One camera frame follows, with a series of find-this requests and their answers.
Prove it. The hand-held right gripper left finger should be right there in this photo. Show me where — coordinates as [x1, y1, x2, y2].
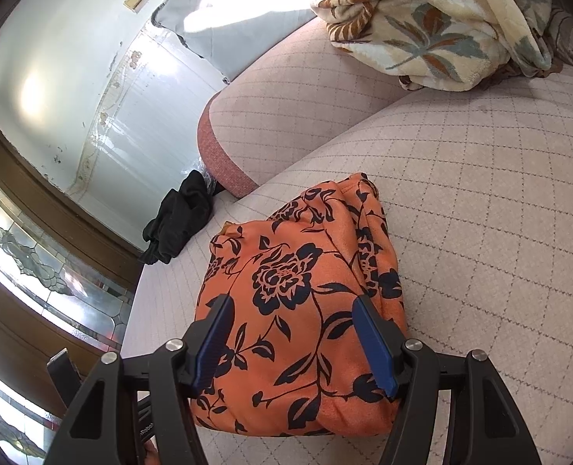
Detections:
[46, 294, 235, 465]

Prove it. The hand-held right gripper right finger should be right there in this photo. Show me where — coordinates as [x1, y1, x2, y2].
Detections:
[351, 295, 541, 465]

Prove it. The orange floral garment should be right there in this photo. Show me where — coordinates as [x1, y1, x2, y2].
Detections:
[189, 172, 409, 437]

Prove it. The black cloth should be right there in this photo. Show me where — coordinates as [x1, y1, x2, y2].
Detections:
[138, 170, 215, 266]

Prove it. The leaded glass door panel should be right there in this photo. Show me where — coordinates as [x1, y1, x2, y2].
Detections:
[0, 361, 60, 463]
[0, 160, 137, 350]

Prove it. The dark wooden door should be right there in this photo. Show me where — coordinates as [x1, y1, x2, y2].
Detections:
[0, 102, 144, 465]

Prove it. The pale quilted sofa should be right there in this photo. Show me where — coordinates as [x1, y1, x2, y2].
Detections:
[122, 10, 573, 465]

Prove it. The sofa armrest with pink end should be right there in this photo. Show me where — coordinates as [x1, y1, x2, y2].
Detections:
[196, 12, 403, 199]

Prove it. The grey pillow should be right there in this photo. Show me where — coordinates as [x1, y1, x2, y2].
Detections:
[151, 0, 327, 84]

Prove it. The leaf print fleece blanket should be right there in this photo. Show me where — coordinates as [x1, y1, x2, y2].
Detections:
[310, 0, 556, 93]

